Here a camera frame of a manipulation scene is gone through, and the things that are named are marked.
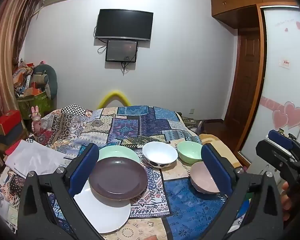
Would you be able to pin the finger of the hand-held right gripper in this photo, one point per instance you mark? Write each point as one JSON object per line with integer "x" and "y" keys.
{"x": 280, "y": 138}
{"x": 272, "y": 155}

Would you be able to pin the white bowl with black spots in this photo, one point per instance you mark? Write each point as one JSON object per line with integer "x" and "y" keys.
{"x": 160, "y": 152}

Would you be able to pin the green plate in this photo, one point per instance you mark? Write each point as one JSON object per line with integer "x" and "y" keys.
{"x": 120, "y": 151}

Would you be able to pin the patchwork printed blanket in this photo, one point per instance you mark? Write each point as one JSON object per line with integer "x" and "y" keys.
{"x": 140, "y": 122}

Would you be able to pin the black wall television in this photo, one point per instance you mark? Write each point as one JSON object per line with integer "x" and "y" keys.
{"x": 125, "y": 25}

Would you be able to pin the striped brown curtain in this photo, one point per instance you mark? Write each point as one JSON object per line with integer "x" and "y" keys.
{"x": 5, "y": 55}

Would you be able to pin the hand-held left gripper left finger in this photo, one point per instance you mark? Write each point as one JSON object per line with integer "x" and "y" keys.
{"x": 85, "y": 167}

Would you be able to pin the white printed bag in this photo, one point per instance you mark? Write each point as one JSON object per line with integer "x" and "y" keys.
{"x": 243, "y": 212}

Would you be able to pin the white plate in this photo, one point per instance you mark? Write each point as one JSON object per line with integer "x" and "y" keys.
{"x": 102, "y": 215}

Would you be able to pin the person's right hand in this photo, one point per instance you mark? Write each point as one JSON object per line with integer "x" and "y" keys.
{"x": 286, "y": 201}

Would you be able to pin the purple plate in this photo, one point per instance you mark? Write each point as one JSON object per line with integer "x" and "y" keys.
{"x": 117, "y": 177}

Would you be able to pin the white plastic bag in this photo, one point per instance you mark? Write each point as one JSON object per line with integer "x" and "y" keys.
{"x": 37, "y": 157}

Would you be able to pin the pile of boxes and bags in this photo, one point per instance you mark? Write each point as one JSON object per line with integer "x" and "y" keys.
{"x": 25, "y": 80}

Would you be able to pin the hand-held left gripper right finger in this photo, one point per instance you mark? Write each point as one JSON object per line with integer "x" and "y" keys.
{"x": 216, "y": 170}

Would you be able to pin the small white red sticker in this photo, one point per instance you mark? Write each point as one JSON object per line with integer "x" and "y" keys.
{"x": 285, "y": 63}

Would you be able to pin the dark blue box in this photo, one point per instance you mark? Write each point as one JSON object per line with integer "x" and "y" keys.
{"x": 12, "y": 135}

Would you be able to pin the red gift box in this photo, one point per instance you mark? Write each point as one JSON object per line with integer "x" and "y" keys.
{"x": 7, "y": 122}

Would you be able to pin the white wall socket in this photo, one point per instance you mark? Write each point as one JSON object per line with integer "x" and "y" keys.
{"x": 191, "y": 111}

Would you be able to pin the pink bowl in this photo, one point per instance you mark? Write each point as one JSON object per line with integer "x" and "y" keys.
{"x": 202, "y": 177}

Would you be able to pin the yellow foam tube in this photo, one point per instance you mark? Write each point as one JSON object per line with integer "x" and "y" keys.
{"x": 115, "y": 92}

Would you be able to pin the small black wall monitor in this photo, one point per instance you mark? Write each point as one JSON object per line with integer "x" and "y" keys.
{"x": 121, "y": 51}

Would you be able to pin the pink bunny toy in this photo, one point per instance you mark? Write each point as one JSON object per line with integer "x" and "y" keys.
{"x": 36, "y": 120}

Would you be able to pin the green paper bag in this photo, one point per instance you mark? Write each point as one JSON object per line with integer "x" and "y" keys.
{"x": 37, "y": 103}

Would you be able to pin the grey curved pillow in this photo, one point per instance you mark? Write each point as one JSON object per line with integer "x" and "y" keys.
{"x": 52, "y": 80}

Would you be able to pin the brown wooden wardrobe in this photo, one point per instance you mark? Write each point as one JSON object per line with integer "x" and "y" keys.
{"x": 240, "y": 2}

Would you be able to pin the green bowl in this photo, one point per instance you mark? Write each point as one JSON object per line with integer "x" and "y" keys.
{"x": 190, "y": 151}

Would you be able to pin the dark patterned cloth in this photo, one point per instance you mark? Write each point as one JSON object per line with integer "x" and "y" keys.
{"x": 190, "y": 122}

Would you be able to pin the white sliding door with hearts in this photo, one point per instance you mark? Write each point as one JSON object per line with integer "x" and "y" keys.
{"x": 285, "y": 85}

